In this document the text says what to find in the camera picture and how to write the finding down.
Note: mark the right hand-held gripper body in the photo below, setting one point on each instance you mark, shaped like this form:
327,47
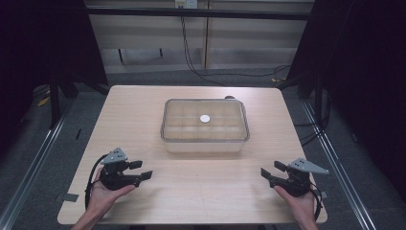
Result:
297,185

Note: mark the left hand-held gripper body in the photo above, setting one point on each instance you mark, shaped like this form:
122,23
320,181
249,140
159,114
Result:
113,182

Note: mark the person's left hand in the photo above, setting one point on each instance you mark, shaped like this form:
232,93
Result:
100,198

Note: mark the person's right hand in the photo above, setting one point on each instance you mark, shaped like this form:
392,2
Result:
301,206

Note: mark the grey tape piece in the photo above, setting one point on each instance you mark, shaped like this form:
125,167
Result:
70,197
323,195

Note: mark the clear plastic container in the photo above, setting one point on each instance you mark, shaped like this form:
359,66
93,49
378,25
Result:
185,134

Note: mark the black tape strip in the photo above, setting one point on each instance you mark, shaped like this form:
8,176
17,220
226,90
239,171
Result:
78,134

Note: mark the white round disc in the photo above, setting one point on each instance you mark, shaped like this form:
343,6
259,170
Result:
205,119

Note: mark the black metal stand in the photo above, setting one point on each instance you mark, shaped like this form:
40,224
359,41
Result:
55,102

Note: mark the yellow object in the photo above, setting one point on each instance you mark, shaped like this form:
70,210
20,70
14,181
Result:
43,101

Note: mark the black curtain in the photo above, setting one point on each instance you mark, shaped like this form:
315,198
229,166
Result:
364,64
38,41

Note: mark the black horizontal bar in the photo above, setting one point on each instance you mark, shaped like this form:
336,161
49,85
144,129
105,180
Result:
143,12

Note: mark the metal floor rail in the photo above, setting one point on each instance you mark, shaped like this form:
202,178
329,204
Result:
335,166
32,169

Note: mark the white wall outlet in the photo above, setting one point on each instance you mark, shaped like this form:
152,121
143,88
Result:
186,3

